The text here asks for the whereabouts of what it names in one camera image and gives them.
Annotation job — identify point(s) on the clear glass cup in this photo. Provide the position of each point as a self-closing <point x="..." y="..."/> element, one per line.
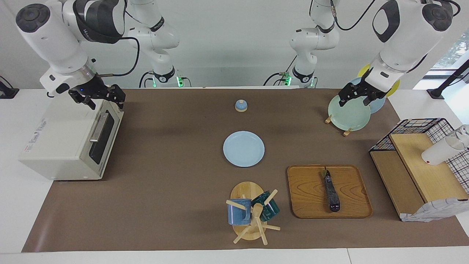
<point x="464" y="132"/>

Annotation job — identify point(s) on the light blue plate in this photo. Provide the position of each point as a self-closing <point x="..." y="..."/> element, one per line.
<point x="243" y="149"/>

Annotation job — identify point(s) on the white patterned cloth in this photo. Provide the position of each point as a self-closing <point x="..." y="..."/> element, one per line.
<point x="434" y="211"/>

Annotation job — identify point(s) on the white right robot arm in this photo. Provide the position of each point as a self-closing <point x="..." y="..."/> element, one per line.
<point x="55" y="36"/>

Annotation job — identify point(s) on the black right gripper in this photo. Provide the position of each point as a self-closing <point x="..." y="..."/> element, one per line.
<point x="91" y="88"/>

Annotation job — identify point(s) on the dark purple eggplant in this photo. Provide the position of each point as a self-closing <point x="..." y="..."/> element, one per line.
<point x="331" y="194"/>

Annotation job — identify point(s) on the white cup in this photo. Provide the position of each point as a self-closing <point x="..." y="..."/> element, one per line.
<point x="438" y="152"/>

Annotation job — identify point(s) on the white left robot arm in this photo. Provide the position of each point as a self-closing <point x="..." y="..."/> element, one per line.
<point x="403" y="40"/>

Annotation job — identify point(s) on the window with greenery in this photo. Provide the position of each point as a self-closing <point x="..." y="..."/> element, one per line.
<point x="454" y="51"/>

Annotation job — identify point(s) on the pale blue plate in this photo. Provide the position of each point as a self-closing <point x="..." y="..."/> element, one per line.
<point x="379" y="105"/>

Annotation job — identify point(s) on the small blue knob lid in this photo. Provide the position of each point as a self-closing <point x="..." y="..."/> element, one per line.
<point x="241" y="106"/>

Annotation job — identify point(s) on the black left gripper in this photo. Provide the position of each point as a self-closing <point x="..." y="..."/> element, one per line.
<point x="366" y="90"/>

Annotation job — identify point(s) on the white toaster oven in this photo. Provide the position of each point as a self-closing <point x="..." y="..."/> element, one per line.
<point x="62" y="139"/>

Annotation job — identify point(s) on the brown table mat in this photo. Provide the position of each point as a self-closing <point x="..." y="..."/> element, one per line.
<point x="176" y="154"/>

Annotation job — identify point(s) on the mint green plate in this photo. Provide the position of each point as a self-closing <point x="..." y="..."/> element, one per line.
<point x="348" y="115"/>

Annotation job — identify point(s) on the wooden plate rack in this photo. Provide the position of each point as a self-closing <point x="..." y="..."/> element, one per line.
<point x="328" y="120"/>

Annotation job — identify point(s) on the blue mug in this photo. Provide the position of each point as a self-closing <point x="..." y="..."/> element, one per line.
<point x="238" y="216"/>

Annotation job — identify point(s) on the wooden stepped shelf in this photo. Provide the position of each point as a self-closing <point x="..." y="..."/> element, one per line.
<point x="428" y="172"/>

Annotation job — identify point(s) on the yellow plate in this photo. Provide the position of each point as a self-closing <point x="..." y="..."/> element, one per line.
<point x="395" y="86"/>

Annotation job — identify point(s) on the wooden mug tree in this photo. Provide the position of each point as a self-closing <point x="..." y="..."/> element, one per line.
<point x="247" y="189"/>

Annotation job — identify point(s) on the black clamp mount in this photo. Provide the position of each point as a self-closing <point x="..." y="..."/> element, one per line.
<point x="7" y="92"/>

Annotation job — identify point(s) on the wooden serving tray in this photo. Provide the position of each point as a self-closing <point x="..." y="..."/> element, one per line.
<point x="307" y="190"/>

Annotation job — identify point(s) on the dark green mug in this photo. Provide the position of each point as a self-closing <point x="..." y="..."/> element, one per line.
<point x="270" y="209"/>

